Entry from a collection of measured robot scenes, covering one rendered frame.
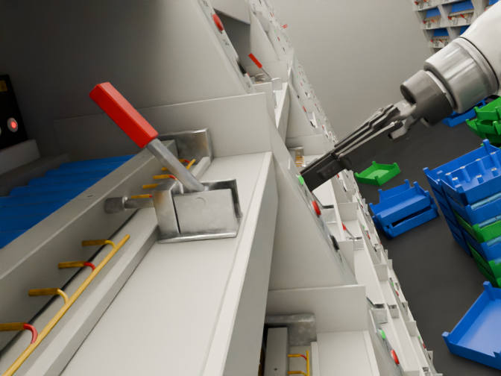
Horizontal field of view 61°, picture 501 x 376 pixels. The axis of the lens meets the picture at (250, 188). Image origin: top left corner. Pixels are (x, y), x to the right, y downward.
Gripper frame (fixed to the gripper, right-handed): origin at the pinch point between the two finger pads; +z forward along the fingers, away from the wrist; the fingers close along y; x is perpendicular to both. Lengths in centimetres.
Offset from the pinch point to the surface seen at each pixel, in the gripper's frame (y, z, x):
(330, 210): -1.0, 1.8, -5.7
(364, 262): 19.2, 6.1, -27.3
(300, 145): 42.3, 5.2, -3.1
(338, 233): -5.0, 2.3, -7.9
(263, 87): -18.0, -3.2, 15.8
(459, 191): 84, -24, -57
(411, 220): 160, -4, -96
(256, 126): -27.7, -1.8, 14.0
